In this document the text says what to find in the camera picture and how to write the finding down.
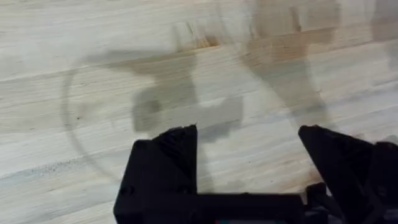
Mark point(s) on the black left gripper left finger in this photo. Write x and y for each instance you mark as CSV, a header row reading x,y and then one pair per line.
x,y
161,168

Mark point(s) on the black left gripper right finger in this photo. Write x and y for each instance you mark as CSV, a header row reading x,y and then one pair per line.
x,y
348,168

